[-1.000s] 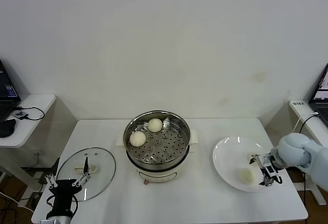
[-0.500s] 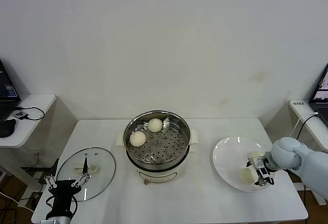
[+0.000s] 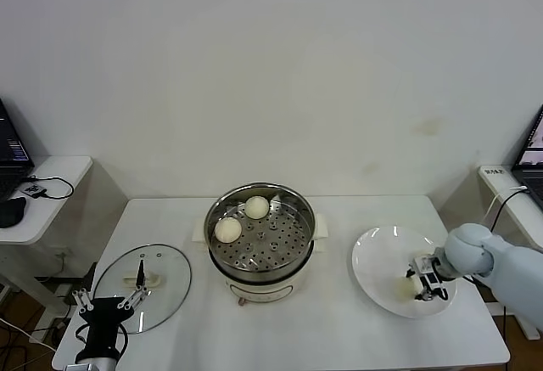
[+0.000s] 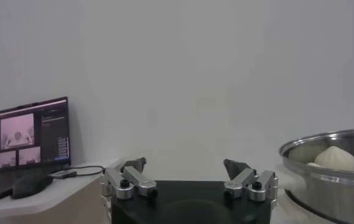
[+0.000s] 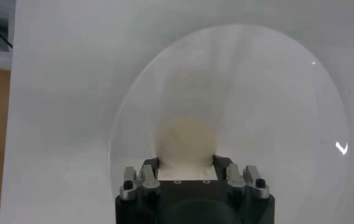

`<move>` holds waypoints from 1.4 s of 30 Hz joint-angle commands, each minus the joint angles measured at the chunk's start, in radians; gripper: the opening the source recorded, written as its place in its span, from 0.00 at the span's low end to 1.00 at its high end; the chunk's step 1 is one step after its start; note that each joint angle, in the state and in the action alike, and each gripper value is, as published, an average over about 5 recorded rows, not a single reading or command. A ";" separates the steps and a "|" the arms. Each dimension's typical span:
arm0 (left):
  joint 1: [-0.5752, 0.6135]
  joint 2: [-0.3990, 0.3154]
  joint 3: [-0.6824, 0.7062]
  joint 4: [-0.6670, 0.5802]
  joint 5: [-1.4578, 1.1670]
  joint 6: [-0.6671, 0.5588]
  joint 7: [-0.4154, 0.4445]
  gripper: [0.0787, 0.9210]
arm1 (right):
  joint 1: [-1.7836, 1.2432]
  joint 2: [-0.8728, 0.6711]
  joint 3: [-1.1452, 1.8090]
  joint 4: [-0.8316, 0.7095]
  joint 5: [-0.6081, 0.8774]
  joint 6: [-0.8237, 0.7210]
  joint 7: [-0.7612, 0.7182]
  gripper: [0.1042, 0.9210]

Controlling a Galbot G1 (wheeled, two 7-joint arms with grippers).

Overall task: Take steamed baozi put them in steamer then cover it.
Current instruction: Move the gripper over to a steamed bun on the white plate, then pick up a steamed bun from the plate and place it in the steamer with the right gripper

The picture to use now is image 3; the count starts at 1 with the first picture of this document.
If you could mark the white electric cooker pot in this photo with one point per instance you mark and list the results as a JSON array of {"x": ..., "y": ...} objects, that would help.
[{"x": 259, "y": 292}]

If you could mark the white printed label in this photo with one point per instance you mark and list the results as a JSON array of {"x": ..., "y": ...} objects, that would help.
[{"x": 492, "y": 172}]

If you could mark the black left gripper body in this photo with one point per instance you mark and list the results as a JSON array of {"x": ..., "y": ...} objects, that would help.
[{"x": 102, "y": 316}]

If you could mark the black laptop with dark screen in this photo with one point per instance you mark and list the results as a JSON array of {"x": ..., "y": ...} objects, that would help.
[{"x": 10, "y": 150}]

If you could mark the white round plate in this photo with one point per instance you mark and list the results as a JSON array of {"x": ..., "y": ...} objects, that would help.
[{"x": 377, "y": 260}]

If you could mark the black laptop with bright screen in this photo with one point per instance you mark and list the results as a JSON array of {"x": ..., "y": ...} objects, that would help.
[{"x": 532, "y": 175}]

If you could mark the perforated steel steamer basket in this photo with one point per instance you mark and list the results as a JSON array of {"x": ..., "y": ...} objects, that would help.
[{"x": 288, "y": 235}]

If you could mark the white side table with mouse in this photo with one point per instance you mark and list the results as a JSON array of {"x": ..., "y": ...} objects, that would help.
[{"x": 63, "y": 167}]

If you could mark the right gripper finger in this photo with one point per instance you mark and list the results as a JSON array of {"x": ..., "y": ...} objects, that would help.
[
  {"x": 424, "y": 295},
  {"x": 413, "y": 270}
]

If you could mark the white steamed baozi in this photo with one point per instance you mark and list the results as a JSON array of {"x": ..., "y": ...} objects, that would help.
[
  {"x": 256, "y": 207},
  {"x": 228, "y": 231},
  {"x": 403, "y": 288}
]

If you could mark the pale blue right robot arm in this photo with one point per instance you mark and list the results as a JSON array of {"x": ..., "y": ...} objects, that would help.
[{"x": 509, "y": 269}]

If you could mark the small black labelled device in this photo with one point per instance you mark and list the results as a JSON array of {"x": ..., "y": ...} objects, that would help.
[{"x": 33, "y": 190}]

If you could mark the white side table with label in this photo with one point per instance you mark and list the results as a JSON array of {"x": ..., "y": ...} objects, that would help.
[{"x": 519, "y": 214}]

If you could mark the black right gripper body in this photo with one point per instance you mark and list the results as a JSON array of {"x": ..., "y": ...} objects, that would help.
[{"x": 432, "y": 273}]

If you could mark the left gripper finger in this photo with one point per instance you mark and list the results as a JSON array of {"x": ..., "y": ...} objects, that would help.
[
  {"x": 82, "y": 299},
  {"x": 140, "y": 275}
]

